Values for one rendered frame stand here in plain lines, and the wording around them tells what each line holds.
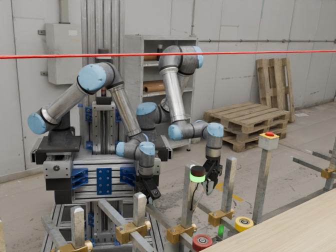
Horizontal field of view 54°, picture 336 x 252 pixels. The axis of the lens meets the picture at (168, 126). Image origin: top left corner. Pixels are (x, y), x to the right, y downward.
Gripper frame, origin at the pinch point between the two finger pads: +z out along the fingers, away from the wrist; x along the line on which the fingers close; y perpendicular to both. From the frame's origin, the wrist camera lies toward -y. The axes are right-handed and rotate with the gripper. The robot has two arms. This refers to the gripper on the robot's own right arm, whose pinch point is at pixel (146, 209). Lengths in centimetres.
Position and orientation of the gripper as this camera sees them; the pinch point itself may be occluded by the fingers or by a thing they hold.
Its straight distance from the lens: 174.8
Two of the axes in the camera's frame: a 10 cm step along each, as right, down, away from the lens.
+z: -0.6, 9.5, 3.2
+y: -5.8, -2.9, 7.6
